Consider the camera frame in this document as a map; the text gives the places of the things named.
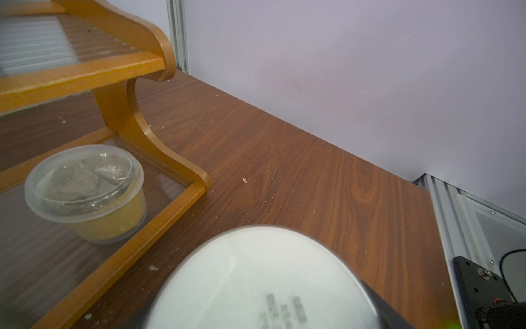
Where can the white lid seed jar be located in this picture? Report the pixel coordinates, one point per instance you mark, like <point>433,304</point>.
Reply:
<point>263,277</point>

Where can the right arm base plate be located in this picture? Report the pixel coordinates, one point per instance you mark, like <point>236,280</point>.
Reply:
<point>477,288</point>

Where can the orange wooden three-tier shelf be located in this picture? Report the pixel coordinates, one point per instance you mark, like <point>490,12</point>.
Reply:
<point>68,79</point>

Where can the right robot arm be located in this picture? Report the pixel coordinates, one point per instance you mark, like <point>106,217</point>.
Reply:
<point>501,314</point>

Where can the aluminium front rail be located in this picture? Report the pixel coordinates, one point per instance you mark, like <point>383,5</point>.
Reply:
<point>479,231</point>

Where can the small yellow clear-lid cup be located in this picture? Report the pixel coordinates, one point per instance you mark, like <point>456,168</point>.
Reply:
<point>96,191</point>

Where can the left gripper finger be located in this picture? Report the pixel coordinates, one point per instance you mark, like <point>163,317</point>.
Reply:
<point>389,317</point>

